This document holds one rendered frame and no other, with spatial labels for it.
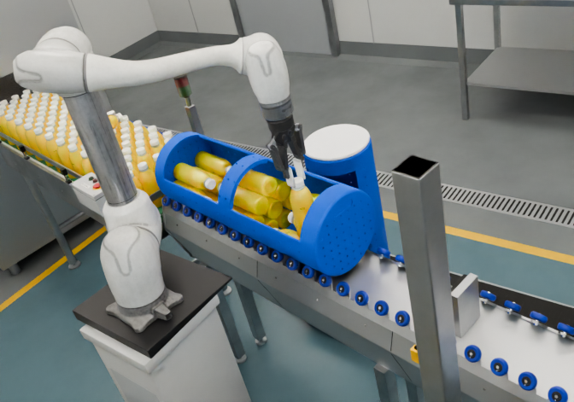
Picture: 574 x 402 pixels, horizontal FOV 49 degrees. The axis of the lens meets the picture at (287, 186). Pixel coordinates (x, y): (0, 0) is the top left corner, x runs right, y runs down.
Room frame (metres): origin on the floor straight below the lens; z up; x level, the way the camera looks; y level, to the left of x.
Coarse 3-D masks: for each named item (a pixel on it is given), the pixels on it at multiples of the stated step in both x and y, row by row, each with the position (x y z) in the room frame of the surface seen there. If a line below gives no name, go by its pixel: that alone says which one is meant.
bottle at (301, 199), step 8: (304, 184) 1.59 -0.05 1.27; (296, 192) 1.58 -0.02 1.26; (304, 192) 1.57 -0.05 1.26; (296, 200) 1.57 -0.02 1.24; (304, 200) 1.56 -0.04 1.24; (312, 200) 1.58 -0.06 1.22; (296, 208) 1.57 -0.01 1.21; (304, 208) 1.56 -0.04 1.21; (296, 216) 1.57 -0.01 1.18; (304, 216) 1.56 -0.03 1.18; (296, 224) 1.58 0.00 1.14
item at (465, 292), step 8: (464, 280) 1.23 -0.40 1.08; (472, 280) 1.22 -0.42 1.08; (456, 288) 1.20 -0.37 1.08; (464, 288) 1.20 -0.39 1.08; (472, 288) 1.21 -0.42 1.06; (456, 296) 1.18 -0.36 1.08; (464, 296) 1.19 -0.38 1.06; (472, 296) 1.21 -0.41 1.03; (456, 304) 1.17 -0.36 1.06; (464, 304) 1.19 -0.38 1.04; (472, 304) 1.21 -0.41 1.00; (456, 312) 1.18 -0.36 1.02; (464, 312) 1.18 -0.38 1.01; (472, 312) 1.21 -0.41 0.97; (456, 320) 1.18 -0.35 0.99; (464, 320) 1.18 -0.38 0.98; (472, 320) 1.21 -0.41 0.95; (456, 328) 1.18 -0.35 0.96; (464, 328) 1.18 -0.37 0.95
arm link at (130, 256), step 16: (112, 240) 1.52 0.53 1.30; (128, 240) 1.50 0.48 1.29; (144, 240) 1.52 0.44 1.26; (112, 256) 1.48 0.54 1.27; (128, 256) 1.47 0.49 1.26; (144, 256) 1.49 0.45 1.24; (112, 272) 1.47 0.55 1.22; (128, 272) 1.46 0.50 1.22; (144, 272) 1.47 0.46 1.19; (160, 272) 1.51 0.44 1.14; (112, 288) 1.48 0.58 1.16; (128, 288) 1.45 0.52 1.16; (144, 288) 1.46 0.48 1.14; (160, 288) 1.49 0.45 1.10; (128, 304) 1.45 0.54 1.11; (144, 304) 1.45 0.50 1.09
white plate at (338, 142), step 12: (324, 132) 2.32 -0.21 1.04; (336, 132) 2.29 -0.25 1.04; (348, 132) 2.26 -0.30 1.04; (360, 132) 2.24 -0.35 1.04; (312, 144) 2.24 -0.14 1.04; (324, 144) 2.22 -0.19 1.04; (336, 144) 2.19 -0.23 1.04; (348, 144) 2.17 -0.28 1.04; (360, 144) 2.14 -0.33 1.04; (312, 156) 2.15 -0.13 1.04; (324, 156) 2.12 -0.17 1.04; (336, 156) 2.10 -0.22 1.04; (348, 156) 2.09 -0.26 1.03
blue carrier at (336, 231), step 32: (160, 160) 2.15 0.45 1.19; (192, 160) 2.25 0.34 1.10; (256, 160) 1.88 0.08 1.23; (192, 192) 1.95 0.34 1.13; (224, 192) 1.82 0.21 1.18; (320, 192) 1.81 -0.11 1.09; (352, 192) 1.57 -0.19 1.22; (256, 224) 1.67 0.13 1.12; (320, 224) 1.48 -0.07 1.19; (352, 224) 1.55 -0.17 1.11; (320, 256) 1.46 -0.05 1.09; (352, 256) 1.54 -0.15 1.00
